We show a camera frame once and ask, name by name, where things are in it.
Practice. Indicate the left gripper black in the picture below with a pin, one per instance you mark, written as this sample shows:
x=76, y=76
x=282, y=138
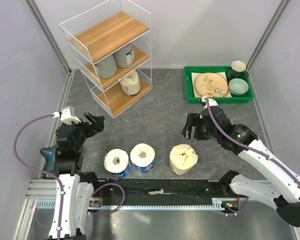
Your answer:
x=91, y=129

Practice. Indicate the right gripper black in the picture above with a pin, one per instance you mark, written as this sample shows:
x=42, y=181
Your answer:
x=191, y=120

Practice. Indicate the cream roll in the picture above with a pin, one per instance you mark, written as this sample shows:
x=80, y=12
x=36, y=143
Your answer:
x=182, y=158
x=130, y=84

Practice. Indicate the grey paper towel roll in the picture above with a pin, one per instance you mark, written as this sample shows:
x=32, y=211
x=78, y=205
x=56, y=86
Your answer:
x=124, y=57

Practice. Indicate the white wire wooden shelf rack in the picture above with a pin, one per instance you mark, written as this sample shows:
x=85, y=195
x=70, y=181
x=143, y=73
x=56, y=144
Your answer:
x=99, y=32

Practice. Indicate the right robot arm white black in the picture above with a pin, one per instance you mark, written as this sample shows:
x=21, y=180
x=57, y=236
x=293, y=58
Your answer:
x=244, y=143

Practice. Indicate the decorated ceramic plate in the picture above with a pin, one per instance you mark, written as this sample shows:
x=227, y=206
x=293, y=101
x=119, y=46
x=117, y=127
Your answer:
x=211, y=84

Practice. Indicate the blue wrapped roll left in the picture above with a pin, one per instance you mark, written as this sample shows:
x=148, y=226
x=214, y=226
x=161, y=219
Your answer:
x=117, y=163

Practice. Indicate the blue wrapped roll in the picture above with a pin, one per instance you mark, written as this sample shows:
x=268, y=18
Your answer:
x=117, y=163
x=142, y=157

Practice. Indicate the green plastic tray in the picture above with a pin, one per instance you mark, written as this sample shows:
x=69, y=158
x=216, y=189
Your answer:
x=188, y=71

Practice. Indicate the light green ceramic bowl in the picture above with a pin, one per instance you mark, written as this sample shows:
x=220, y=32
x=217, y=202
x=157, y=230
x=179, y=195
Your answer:
x=238, y=86

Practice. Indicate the blue star shaped dish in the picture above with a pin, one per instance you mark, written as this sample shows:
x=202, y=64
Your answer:
x=49, y=155

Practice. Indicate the blue wrapped roll right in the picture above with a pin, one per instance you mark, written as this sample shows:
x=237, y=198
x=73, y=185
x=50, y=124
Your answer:
x=142, y=157

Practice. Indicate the dark green ceramic cup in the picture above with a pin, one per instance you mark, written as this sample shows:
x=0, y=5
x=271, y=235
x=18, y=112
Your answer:
x=238, y=69

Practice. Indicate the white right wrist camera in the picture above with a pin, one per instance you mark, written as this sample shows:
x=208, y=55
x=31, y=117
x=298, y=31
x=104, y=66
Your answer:
x=208, y=102

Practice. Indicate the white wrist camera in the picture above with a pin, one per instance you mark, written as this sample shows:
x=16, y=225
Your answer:
x=67, y=116
x=208, y=102

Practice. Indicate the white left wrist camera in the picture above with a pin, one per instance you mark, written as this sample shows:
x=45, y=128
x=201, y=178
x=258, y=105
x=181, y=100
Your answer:
x=67, y=116

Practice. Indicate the blue grey cable duct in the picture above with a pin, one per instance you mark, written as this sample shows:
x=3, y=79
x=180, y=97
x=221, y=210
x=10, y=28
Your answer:
x=217, y=205

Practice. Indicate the aluminium frame rail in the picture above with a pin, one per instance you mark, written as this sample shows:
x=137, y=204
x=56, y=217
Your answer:
x=47, y=188

